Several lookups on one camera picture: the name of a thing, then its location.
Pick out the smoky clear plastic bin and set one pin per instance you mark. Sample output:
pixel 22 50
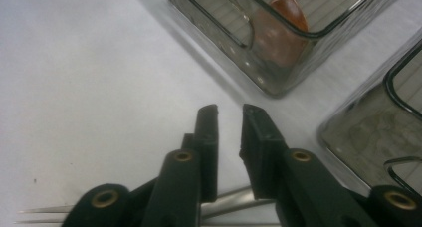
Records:
pixel 212 31
pixel 365 137

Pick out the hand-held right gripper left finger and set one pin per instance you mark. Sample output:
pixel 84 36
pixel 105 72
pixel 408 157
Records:
pixel 185 187

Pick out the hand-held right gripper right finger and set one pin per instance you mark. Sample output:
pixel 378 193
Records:
pixel 292 187

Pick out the metal fork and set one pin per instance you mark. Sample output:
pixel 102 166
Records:
pixel 232 202

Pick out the brown wooden spoon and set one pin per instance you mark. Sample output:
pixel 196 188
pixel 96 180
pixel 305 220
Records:
pixel 288 8

